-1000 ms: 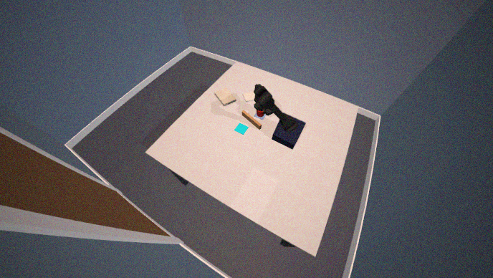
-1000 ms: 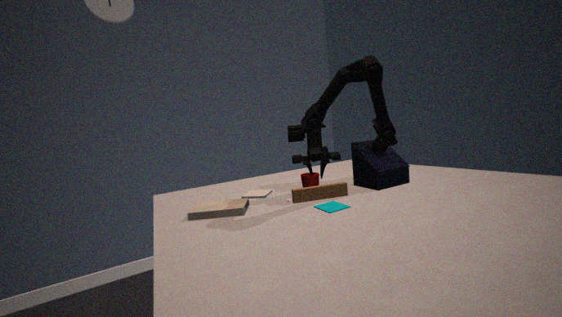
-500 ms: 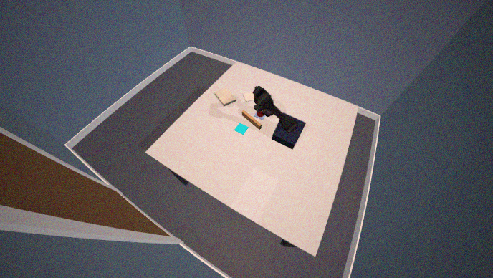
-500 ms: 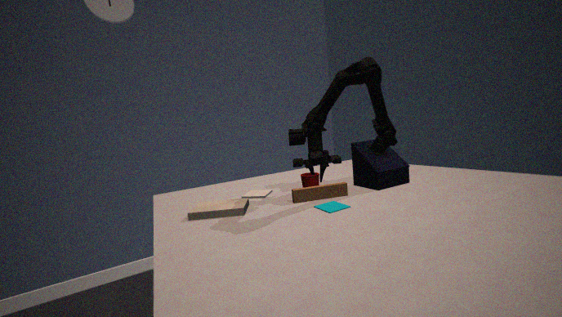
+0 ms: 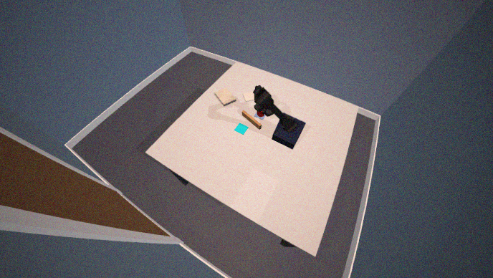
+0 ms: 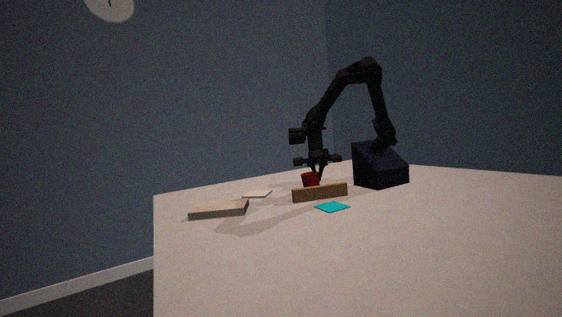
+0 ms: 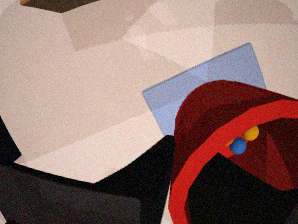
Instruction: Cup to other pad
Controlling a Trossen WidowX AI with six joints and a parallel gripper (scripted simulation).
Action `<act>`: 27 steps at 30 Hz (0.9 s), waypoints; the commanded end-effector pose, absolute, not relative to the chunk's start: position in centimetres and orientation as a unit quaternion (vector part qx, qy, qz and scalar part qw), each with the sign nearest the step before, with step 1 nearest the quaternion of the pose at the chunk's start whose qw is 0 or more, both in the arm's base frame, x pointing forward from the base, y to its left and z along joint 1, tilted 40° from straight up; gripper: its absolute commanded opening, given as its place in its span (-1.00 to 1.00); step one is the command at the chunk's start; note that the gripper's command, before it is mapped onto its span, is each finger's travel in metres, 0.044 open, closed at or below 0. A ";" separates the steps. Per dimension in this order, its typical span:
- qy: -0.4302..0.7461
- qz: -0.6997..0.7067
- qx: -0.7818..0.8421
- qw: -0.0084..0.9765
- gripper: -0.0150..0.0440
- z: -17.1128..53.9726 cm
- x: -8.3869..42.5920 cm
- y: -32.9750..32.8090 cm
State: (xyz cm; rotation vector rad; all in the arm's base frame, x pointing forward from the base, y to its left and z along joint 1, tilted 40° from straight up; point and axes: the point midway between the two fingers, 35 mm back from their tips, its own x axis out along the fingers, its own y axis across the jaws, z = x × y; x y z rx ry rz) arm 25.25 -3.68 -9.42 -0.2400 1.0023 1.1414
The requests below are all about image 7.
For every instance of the blue marble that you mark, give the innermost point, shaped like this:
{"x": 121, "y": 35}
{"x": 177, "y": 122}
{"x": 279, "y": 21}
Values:
{"x": 238, "y": 146}

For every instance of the yellow marble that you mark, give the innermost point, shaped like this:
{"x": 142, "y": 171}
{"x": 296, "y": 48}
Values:
{"x": 251, "y": 134}

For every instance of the red cup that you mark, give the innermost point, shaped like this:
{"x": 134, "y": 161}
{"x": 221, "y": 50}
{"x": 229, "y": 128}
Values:
{"x": 218, "y": 112}

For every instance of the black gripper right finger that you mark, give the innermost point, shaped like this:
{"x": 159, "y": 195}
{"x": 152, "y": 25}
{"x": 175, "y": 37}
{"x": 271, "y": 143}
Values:
{"x": 223, "y": 193}

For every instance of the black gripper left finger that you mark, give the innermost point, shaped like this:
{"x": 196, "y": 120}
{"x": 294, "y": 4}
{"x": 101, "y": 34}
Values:
{"x": 134, "y": 195}

